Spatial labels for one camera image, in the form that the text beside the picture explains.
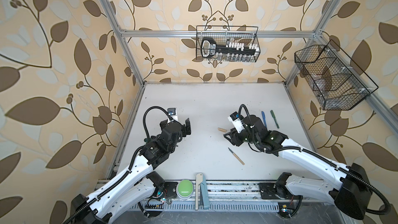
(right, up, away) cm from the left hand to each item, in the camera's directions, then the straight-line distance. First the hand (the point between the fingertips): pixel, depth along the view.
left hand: (181, 118), depth 76 cm
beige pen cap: (+22, -9, +20) cm, 31 cm away
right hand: (+24, -8, +2) cm, 25 cm away
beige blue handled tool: (+10, -30, -1) cm, 31 cm away
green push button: (+2, -33, -2) cm, 33 cm away
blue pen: (+51, -3, +26) cm, 57 cm away
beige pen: (+30, -23, +9) cm, 39 cm away
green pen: (+58, -3, +25) cm, 64 cm away
